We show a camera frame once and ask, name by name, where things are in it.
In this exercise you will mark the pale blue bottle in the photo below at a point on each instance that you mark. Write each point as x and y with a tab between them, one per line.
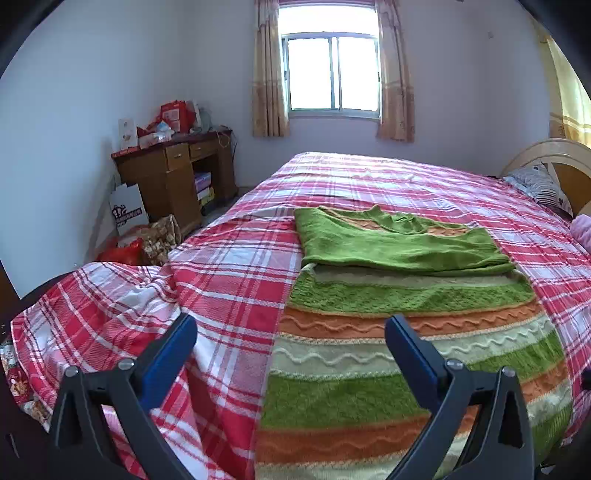
205	117

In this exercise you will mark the brown patterned bag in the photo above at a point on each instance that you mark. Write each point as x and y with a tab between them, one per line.
160	237

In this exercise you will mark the white upright card box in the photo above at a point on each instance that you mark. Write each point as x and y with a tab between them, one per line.
128	134

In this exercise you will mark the white flat box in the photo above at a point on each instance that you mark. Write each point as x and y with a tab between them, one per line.
154	140

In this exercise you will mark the bed with red plaid sheet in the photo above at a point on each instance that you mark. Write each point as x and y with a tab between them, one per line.
231	277

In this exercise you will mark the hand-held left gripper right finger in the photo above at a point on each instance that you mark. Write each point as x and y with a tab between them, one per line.
412	356

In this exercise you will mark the red gift box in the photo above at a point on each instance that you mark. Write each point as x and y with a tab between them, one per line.
178	115

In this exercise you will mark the grey patterned pillow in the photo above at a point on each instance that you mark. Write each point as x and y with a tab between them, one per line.
540	184

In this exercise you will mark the red printed quilt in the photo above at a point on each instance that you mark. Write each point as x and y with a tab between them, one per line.
18	383

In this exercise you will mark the brown wooden desk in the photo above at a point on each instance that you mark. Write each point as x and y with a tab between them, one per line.
157	180

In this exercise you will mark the white paper bag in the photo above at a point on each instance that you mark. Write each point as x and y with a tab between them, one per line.
128	207

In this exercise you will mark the yellow flat box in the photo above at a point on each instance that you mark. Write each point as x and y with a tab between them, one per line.
206	194

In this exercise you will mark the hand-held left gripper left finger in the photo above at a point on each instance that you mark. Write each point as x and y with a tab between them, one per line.
167	356

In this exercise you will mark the green striped knitted sweater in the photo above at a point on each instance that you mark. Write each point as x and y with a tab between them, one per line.
369	249

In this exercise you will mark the sliding glass window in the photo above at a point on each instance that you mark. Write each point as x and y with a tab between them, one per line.
309	74

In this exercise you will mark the beige patterned curtain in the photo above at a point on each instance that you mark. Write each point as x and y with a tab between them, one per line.
268	83
395	92

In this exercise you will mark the light wooden headboard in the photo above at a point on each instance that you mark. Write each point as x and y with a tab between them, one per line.
531	152

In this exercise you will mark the red plastic bag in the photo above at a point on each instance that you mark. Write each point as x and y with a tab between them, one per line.
121	253

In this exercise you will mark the yellow curtain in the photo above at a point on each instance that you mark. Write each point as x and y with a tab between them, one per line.
568	92

